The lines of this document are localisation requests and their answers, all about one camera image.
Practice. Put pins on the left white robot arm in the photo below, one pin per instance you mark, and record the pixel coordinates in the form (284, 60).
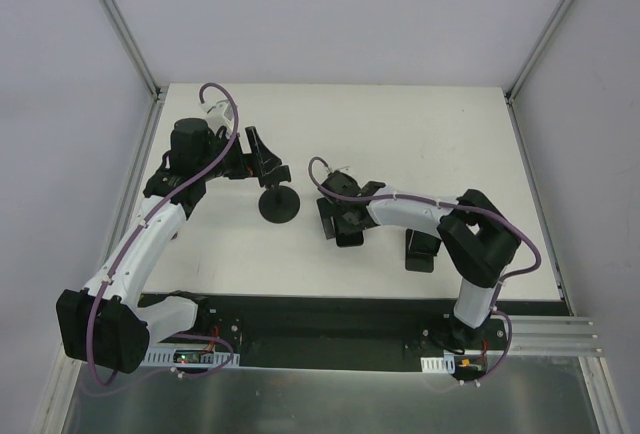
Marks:
(103, 323)

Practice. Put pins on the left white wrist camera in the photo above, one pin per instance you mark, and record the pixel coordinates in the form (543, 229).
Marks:
(218, 114)

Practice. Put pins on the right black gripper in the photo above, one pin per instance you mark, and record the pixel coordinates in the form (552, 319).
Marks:
(338, 219)

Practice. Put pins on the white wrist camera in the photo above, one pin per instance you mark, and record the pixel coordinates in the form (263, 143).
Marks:
(346, 170)
(218, 114)

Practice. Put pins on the black round base phone stand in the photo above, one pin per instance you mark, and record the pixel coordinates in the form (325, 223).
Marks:
(279, 205)

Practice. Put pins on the left white cable duct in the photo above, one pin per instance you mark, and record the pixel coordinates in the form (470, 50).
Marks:
(188, 358)

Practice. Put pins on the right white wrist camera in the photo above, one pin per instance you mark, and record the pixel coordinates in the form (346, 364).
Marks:
(346, 170)

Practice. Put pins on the black folding phone stand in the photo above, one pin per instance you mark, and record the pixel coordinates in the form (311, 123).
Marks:
(423, 263)

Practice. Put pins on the white cable duct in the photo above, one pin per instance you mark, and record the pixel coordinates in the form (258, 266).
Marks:
(451, 364)
(188, 358)

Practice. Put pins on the silver edged black phone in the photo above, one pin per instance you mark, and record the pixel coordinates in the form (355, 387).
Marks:
(416, 243)

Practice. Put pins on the right white cable duct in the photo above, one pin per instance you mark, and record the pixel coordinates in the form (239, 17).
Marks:
(451, 364)

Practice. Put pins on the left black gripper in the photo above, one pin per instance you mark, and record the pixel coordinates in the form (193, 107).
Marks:
(255, 158)

